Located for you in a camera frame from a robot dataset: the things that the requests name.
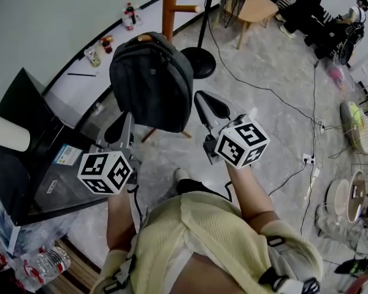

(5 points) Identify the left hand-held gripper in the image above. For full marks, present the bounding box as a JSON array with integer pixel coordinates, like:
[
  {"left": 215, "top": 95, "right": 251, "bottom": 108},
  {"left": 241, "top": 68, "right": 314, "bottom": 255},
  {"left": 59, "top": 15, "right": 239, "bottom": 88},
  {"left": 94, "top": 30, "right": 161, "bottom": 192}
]
[{"left": 77, "top": 111, "right": 142, "bottom": 195}]

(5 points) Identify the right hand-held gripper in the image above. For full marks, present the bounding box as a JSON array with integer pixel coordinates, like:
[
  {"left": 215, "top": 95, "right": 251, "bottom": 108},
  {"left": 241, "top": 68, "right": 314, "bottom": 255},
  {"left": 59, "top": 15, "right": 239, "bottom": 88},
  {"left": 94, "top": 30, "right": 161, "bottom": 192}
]
[{"left": 193, "top": 90, "right": 271, "bottom": 170}]

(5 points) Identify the grey fabric backpack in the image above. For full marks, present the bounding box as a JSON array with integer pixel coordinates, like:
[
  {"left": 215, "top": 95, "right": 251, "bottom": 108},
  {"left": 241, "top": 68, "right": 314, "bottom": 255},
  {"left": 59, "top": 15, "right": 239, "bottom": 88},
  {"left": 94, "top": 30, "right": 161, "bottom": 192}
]
[{"left": 109, "top": 31, "right": 194, "bottom": 134}]

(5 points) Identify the wooden coat stand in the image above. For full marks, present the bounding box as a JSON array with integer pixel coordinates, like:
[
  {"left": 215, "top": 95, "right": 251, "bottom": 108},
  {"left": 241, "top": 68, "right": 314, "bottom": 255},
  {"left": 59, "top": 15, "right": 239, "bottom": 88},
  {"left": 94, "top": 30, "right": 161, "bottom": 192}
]
[{"left": 137, "top": 0, "right": 202, "bottom": 144}]

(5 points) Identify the person's left forearm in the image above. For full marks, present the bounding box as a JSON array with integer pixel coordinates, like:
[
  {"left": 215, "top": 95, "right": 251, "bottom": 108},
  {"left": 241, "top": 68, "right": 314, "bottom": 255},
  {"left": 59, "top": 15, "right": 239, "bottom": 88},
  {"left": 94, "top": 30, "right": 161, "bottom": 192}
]
[{"left": 105, "top": 191, "right": 139, "bottom": 252}]

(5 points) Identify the person's right forearm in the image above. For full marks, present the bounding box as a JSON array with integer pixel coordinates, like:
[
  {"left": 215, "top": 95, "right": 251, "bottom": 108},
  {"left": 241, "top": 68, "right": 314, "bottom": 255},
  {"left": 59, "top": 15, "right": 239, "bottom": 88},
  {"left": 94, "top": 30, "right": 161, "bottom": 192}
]
[{"left": 226, "top": 164, "right": 283, "bottom": 230}]

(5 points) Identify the black standing fan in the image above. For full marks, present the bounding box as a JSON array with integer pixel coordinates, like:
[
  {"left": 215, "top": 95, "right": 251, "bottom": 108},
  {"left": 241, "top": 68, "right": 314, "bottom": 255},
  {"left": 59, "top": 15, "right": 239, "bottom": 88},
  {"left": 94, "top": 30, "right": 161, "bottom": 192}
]
[{"left": 180, "top": 0, "right": 251, "bottom": 80}]

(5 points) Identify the person's white shoe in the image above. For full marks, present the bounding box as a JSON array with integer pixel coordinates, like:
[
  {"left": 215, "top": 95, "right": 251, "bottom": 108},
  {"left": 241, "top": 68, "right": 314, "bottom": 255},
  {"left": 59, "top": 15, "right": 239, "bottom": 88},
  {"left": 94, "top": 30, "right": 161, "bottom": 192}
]
[{"left": 174, "top": 168, "right": 190, "bottom": 182}]

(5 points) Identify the person's black trouser leg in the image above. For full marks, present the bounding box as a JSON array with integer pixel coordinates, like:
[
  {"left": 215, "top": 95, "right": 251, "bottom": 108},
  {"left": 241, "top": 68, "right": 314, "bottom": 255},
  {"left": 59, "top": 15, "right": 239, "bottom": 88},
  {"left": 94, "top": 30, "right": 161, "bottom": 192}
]
[{"left": 175, "top": 178, "right": 231, "bottom": 202}]

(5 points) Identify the small cola bottle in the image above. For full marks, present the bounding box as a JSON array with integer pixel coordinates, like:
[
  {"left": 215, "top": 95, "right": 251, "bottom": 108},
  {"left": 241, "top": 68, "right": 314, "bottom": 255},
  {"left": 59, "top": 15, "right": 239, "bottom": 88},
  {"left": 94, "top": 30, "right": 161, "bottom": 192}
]
[{"left": 100, "top": 36, "right": 114, "bottom": 55}]

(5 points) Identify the black mini fridge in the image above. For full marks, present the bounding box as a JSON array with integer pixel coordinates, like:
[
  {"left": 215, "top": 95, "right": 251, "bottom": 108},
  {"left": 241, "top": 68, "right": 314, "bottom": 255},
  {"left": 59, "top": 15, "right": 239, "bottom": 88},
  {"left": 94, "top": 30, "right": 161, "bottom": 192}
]
[{"left": 0, "top": 67, "right": 142, "bottom": 227}]

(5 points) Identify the light wooden stool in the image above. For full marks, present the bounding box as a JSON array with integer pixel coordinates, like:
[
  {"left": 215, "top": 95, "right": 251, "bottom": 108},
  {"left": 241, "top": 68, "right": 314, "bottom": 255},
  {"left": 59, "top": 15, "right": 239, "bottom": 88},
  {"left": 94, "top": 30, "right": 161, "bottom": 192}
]
[{"left": 223, "top": 0, "right": 280, "bottom": 50}]

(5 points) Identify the white paper roll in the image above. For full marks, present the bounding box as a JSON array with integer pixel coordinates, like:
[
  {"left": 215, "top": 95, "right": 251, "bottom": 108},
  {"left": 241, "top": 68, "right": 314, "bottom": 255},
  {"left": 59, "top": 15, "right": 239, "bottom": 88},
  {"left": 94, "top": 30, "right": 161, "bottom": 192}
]
[{"left": 0, "top": 112, "right": 31, "bottom": 153}]

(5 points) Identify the tall cola bottle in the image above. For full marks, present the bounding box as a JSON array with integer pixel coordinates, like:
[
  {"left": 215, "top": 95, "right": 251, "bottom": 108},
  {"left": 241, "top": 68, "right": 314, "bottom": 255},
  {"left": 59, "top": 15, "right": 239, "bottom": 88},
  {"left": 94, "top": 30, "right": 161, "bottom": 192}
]
[{"left": 125, "top": 2, "right": 137, "bottom": 26}]

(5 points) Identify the pink toy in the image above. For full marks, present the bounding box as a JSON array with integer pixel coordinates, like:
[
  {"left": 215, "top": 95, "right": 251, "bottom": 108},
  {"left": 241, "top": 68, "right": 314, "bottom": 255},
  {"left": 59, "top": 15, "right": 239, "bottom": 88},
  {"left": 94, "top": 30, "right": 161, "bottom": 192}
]
[{"left": 326, "top": 65, "right": 346, "bottom": 89}]

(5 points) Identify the black white striped cushion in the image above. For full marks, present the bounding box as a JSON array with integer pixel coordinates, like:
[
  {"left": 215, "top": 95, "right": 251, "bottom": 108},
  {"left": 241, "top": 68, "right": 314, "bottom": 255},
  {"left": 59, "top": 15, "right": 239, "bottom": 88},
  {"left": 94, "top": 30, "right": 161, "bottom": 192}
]
[{"left": 277, "top": 0, "right": 298, "bottom": 11}]

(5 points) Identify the person's yellow knit top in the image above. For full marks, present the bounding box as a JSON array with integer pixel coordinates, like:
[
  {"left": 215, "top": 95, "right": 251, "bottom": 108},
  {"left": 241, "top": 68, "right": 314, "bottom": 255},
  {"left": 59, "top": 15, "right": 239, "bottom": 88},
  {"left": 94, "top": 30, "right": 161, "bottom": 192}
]
[{"left": 91, "top": 191, "right": 324, "bottom": 294}]

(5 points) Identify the clear plastic bag pile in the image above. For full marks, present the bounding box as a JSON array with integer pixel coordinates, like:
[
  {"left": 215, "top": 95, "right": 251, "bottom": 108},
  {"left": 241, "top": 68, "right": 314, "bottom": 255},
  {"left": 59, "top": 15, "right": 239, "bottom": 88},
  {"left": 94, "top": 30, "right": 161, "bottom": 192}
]
[{"left": 0, "top": 194, "right": 78, "bottom": 291}]

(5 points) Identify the wooden slatted board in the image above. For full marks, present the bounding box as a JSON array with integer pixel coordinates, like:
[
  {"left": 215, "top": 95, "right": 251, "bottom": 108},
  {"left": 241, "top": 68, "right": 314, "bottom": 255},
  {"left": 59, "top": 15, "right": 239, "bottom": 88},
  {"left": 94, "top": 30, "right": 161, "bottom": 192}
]
[{"left": 45, "top": 239, "right": 104, "bottom": 294}]

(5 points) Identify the clear water bottle red label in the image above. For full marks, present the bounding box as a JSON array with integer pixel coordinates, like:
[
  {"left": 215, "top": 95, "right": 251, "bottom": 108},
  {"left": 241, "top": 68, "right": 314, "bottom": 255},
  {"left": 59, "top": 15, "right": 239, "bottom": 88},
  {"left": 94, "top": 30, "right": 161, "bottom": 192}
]
[{"left": 15, "top": 246, "right": 72, "bottom": 285}]

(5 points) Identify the round white side table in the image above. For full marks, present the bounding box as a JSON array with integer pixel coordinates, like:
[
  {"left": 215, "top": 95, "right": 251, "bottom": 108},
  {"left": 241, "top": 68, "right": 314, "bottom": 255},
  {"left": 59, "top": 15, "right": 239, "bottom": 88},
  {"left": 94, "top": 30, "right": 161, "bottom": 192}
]
[{"left": 324, "top": 170, "right": 367, "bottom": 225}]

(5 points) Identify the black green sneaker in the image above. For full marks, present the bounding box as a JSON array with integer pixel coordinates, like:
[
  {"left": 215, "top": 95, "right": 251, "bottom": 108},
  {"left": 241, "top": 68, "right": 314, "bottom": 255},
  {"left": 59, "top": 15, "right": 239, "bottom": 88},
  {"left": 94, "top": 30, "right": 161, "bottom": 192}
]
[{"left": 335, "top": 254, "right": 368, "bottom": 277}]

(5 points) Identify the long black floor cable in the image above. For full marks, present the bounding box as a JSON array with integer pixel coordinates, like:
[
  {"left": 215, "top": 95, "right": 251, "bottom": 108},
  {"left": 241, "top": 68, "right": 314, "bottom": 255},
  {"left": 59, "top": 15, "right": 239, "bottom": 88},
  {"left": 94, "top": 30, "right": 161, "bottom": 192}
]
[
  {"left": 310, "top": 59, "right": 320, "bottom": 159},
  {"left": 207, "top": 18, "right": 319, "bottom": 124}
]

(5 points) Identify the round white wire basket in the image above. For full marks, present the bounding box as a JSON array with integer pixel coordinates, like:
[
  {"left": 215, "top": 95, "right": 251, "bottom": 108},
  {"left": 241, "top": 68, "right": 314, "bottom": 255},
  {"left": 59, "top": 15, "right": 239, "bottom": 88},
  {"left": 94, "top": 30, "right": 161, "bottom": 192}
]
[{"left": 340, "top": 100, "right": 368, "bottom": 154}]

